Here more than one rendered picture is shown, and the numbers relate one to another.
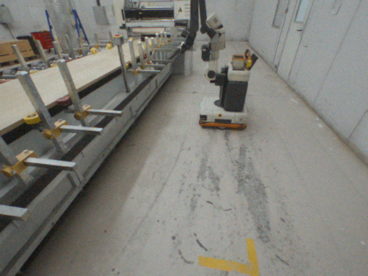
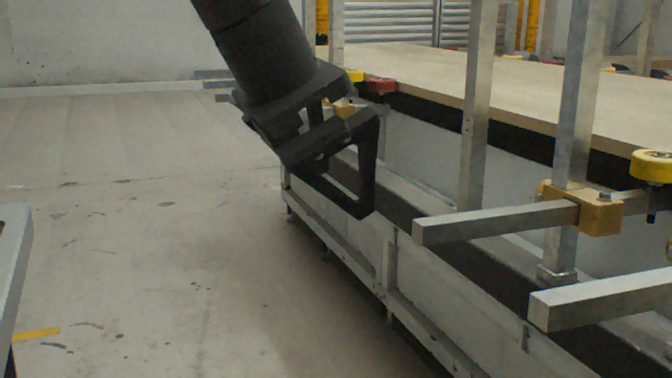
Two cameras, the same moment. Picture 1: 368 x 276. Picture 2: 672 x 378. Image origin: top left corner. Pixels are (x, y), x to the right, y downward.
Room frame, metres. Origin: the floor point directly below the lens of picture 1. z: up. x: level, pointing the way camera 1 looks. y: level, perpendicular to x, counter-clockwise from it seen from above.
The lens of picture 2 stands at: (2.69, -0.22, 1.14)
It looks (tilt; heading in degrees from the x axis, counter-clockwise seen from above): 18 degrees down; 150
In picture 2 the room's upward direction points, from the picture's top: straight up
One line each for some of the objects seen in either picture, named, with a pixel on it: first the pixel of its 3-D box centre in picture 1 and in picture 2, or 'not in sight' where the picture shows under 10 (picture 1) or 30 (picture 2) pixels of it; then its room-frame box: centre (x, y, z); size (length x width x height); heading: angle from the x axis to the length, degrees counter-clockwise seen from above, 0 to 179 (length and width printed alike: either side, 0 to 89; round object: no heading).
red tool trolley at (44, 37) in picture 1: (45, 42); not in sight; (8.88, 6.14, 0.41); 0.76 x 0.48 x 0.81; 178
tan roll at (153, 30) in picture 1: (157, 30); not in sight; (4.98, 0.63, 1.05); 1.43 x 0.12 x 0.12; 81
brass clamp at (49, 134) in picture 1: (56, 129); not in sight; (0.86, 0.75, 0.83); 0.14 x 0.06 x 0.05; 171
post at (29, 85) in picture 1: (45, 117); (309, 64); (0.84, 0.75, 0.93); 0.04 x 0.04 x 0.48; 81
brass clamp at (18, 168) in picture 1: (19, 163); not in sight; (0.62, 0.79, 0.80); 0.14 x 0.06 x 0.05; 171
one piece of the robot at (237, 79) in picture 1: (233, 83); not in sight; (2.41, -0.68, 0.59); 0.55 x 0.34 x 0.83; 171
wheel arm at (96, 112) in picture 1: (92, 112); (320, 113); (1.12, 0.64, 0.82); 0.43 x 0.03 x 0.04; 81
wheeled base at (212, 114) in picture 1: (222, 110); not in sight; (2.43, -0.59, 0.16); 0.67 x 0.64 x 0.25; 81
